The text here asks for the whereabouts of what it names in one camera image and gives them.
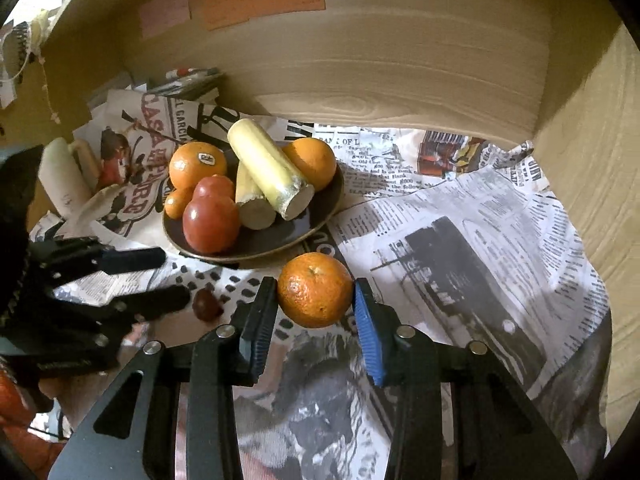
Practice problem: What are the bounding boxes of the orange cloth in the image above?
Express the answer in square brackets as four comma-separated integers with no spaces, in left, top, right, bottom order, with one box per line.
[0,367,66,466]

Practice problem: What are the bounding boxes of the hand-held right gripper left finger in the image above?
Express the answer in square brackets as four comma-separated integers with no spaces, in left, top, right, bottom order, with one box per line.
[47,276,279,480]

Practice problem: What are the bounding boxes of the orange sticky note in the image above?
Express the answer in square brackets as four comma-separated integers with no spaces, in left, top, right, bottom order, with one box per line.
[200,0,327,32]

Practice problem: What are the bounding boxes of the dark round plate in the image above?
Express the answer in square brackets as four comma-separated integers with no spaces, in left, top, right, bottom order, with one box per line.
[161,141,345,262]

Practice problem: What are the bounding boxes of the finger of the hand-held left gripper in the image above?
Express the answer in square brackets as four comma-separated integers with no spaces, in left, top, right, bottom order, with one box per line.
[50,286,191,356]
[30,236,166,286]

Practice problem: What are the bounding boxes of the red tomato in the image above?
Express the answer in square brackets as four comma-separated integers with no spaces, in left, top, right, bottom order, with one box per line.
[182,194,241,255]
[193,174,236,201]

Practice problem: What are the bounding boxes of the brown printed paper sheet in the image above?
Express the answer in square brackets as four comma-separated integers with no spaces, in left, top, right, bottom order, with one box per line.
[72,89,241,236]

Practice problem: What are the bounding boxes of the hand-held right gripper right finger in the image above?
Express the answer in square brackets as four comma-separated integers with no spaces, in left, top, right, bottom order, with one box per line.
[352,277,578,480]

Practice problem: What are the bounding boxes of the newspaper print tablecloth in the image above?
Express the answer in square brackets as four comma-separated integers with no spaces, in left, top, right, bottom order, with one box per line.
[30,110,613,480]

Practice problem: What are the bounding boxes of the white string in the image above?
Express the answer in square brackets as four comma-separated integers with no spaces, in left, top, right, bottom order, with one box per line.
[35,50,62,123]

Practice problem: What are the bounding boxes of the small orange mandarin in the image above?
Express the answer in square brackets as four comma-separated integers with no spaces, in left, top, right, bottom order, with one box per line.
[164,186,196,220]
[277,252,354,329]

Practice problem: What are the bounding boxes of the wooden desk hutch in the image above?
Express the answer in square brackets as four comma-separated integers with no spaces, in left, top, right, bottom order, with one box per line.
[0,0,640,451]

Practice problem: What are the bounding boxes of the long yellow banana piece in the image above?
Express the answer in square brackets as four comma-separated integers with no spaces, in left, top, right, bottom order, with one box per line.
[227,118,316,222]

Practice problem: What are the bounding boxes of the plain large orange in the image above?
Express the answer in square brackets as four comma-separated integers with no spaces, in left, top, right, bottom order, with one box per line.
[281,137,338,192]

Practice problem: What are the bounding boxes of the stack of booklets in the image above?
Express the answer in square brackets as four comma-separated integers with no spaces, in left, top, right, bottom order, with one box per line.
[147,66,223,106]

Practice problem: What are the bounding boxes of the white paper sheets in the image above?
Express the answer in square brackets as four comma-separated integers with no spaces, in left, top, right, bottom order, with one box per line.
[87,72,136,121]

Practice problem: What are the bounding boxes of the pink sticky note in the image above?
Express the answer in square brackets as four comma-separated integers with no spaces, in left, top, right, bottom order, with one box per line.
[139,0,192,40]

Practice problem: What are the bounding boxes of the large orange with sticker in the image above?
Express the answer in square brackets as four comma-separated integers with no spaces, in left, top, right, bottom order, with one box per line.
[168,141,229,191]

